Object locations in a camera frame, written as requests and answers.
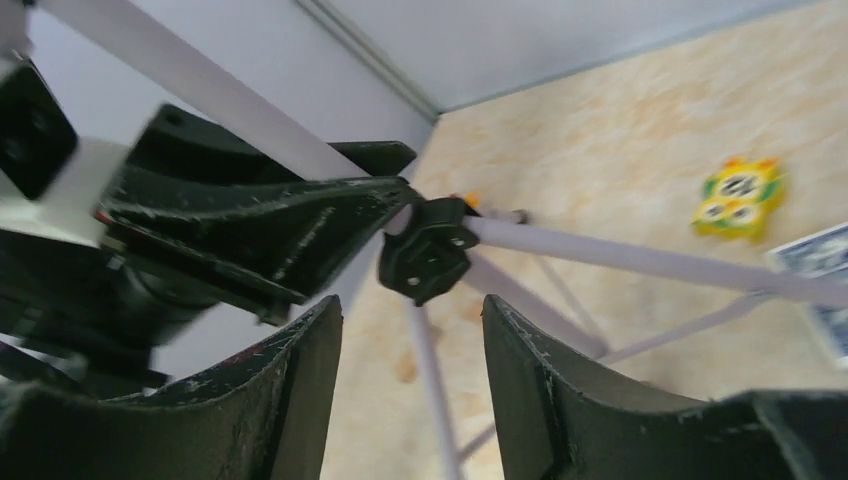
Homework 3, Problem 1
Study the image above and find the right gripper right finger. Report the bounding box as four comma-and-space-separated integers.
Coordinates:
482, 295, 847, 479

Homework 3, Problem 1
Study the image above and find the lilac music stand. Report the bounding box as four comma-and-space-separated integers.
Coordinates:
39, 0, 848, 480

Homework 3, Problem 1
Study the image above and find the blue yellow toy vehicle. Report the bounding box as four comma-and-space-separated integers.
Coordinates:
450, 193, 480, 210

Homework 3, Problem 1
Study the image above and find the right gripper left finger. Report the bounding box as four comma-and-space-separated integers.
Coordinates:
1, 295, 343, 479

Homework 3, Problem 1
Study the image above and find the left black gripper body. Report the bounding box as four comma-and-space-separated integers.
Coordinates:
1, 228, 292, 398

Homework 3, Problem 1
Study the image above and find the blue playing card box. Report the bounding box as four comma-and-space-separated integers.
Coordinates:
764, 222, 847, 371

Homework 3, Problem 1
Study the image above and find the yellow owl toy block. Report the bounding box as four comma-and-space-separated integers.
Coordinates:
690, 156, 787, 244

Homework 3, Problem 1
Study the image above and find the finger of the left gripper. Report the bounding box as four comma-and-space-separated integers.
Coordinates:
95, 175, 416, 308
126, 104, 417, 186

